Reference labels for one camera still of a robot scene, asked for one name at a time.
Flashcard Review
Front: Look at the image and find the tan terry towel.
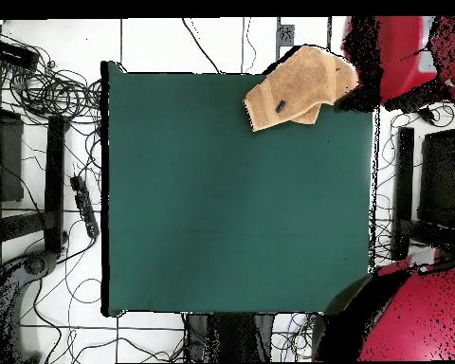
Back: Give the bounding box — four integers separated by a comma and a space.
243, 45, 360, 133

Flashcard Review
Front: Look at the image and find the dark flat panel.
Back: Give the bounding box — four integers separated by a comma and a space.
417, 127, 455, 229
0, 107, 25, 203

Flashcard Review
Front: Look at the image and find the dark green table cloth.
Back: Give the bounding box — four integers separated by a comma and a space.
100, 60, 383, 318

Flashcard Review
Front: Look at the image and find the black power strip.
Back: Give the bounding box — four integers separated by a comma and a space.
69, 174, 100, 240

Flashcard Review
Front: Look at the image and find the black stand base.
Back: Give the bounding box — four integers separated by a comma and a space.
391, 125, 455, 263
0, 114, 67, 254

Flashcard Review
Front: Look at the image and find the small grey square patch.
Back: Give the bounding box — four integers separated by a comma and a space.
276, 24, 296, 47

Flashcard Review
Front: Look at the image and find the grey chair base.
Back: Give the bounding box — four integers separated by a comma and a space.
0, 249, 60, 363

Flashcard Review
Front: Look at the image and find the black power adapter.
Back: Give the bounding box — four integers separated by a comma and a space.
416, 106, 437, 126

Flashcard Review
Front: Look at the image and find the black electronics box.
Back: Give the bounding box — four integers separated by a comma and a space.
0, 38, 40, 72

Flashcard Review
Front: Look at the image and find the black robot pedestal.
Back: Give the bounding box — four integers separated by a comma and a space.
183, 313, 276, 363

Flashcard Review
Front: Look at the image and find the black floor cable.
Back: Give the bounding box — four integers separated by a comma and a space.
180, 17, 224, 74

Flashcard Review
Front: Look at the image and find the black cable tangle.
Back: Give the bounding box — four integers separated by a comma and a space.
0, 27, 103, 128

